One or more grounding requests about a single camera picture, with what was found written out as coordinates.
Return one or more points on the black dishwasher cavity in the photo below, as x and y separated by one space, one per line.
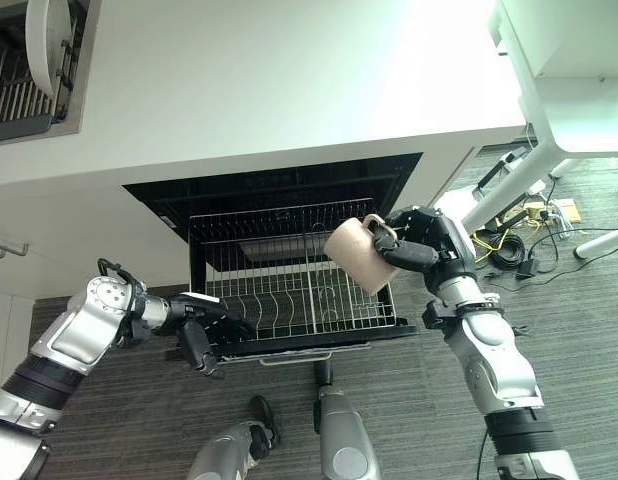
289 185

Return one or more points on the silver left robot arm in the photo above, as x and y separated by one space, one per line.
74 330

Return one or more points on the white desk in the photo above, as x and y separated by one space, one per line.
564 75

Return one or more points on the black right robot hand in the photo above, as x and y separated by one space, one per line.
439 240

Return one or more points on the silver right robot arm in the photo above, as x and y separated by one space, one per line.
489 350

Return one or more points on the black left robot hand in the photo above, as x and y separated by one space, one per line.
194 320

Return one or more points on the steel sink basin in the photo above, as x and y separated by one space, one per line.
86 65

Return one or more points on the dark left robot foot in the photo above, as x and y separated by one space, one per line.
264 415

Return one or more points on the black power adapter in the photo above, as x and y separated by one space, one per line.
527 267

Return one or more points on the black sink dish rack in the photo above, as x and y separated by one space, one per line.
19 100

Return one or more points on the silver left robot leg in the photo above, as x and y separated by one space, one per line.
219 455

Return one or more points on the silver right robot leg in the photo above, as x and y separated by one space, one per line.
344 435

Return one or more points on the pink ceramic mug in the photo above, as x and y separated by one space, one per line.
354 255

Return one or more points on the white power strip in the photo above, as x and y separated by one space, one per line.
556 220

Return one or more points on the white plate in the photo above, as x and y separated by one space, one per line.
41 45

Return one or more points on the silver robot leg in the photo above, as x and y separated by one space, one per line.
344 435
219 455

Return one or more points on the brown cardboard piece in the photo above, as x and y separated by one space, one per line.
569 210

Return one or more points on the white kitchen counter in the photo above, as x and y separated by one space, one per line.
289 85

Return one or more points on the black dishwasher drawer tray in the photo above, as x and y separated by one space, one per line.
309 340

